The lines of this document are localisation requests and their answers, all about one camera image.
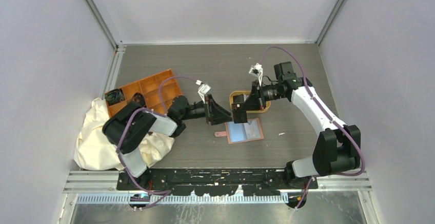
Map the black mounting base plate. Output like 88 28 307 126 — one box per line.
136 168 309 196

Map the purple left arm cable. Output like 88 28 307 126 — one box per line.
116 76 201 210

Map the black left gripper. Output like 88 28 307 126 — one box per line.
180 94 232 125

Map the dark rolled belt upper left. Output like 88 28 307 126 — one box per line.
104 88 125 106

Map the oval wooden card tray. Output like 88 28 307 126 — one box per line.
229 90 271 114

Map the dark rolled belt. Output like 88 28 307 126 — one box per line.
104 88 125 106
132 92 145 106

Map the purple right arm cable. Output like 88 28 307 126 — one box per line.
260 46 366 210

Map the orange compartment tray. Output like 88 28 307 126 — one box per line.
106 69 183 117

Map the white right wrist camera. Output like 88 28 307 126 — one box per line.
248 63 263 86

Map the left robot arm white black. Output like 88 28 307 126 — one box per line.
102 94 232 190

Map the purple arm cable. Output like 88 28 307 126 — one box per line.
116 76 201 210
260 46 366 210

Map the dark rolled belt middle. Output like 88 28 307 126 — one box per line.
132 92 145 106

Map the black card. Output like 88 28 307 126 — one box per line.
233 93 246 107
232 109 248 124

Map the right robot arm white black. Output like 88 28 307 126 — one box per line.
231 62 363 189

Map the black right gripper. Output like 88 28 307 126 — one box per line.
241 79 282 111

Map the cream cloth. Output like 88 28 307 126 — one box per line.
73 97 175 171

